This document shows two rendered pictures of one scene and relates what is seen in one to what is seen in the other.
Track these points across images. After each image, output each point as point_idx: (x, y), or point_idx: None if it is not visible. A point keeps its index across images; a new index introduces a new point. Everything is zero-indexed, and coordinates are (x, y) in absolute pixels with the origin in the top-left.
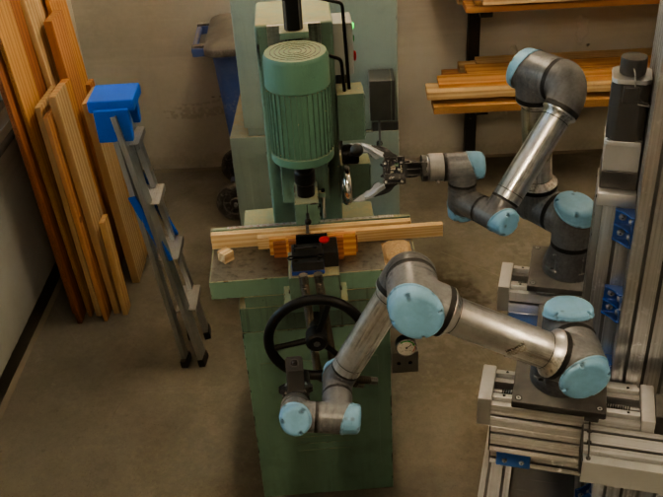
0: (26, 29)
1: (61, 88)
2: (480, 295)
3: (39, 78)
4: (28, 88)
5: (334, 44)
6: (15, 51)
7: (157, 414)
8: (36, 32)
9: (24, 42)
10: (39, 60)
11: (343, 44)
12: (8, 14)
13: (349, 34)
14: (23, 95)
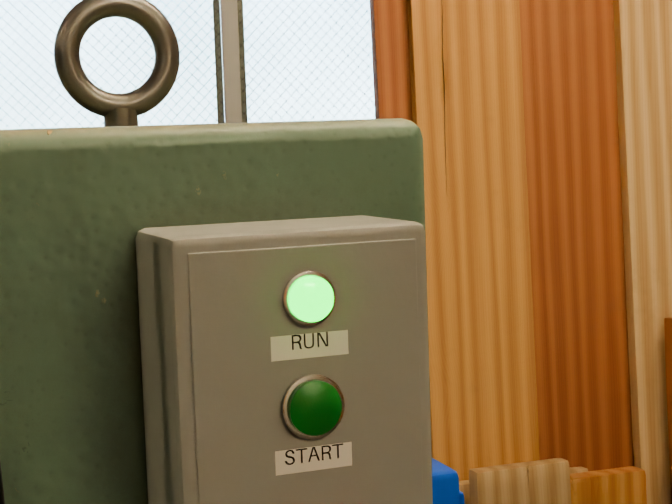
0: (617, 321)
1: (537, 466)
2: None
3: (615, 451)
4: (489, 439)
5: (144, 391)
6: (478, 339)
7: None
8: (648, 338)
9: (582, 346)
10: (633, 409)
11: (160, 409)
12: (501, 250)
13: (168, 332)
14: (450, 445)
